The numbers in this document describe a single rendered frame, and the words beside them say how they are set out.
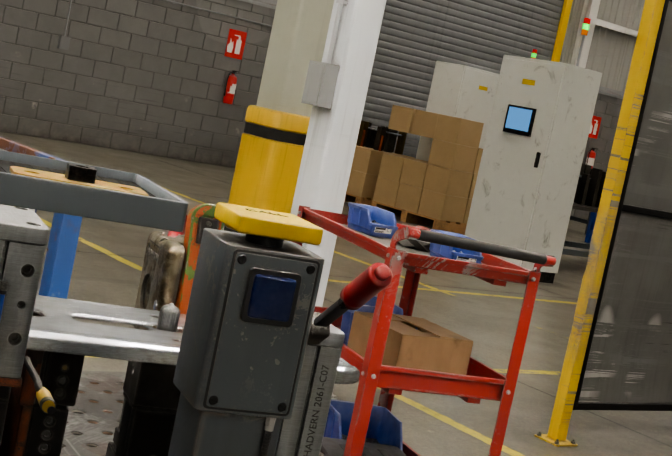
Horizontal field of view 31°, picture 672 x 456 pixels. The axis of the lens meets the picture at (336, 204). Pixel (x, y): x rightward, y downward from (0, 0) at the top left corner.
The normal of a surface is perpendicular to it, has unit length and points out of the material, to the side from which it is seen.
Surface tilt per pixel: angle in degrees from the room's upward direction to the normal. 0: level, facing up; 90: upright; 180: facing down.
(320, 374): 90
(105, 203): 90
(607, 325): 89
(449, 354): 90
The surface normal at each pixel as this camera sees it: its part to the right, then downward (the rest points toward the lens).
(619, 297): 0.62, 0.20
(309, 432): 0.36, 0.15
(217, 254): -0.91, -0.16
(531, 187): -0.77, -0.11
